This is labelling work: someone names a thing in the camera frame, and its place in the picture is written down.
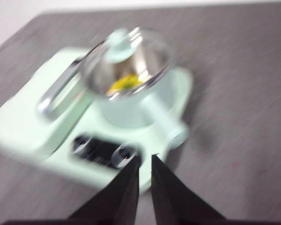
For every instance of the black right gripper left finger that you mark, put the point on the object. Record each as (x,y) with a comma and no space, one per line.
(121,197)

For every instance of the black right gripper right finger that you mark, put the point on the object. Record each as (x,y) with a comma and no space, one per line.
(175,201)

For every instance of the yellow pumpkin with green stem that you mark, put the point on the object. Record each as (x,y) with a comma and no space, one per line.
(124,83)

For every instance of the glass lid with green knob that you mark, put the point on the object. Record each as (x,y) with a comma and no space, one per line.
(121,49)

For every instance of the silver control knob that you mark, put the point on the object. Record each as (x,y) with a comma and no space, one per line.
(80,145)
(120,156)

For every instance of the mint green breakfast machine base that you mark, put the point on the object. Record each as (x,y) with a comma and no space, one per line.
(61,161)

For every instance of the mint green grill cover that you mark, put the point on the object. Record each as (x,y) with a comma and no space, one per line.
(21,126)

